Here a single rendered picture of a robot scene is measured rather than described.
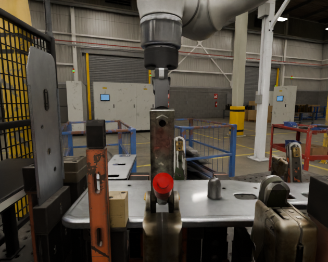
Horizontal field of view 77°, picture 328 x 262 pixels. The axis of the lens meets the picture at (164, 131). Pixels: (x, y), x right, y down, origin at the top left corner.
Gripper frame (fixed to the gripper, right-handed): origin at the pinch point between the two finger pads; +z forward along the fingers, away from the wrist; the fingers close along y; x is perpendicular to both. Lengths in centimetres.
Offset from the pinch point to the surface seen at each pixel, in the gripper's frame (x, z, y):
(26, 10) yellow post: 58, -49, 49
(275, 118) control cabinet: -560, 66, 941
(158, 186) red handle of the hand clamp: 0.5, -0.3, -26.3
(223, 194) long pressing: -15.4, 13.4, 1.2
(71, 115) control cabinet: 324, 36, 706
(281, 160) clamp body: -38.2, 9.3, 15.9
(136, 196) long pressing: 5.9, 13.5, 0.2
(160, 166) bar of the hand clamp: 0.2, 0.8, -16.1
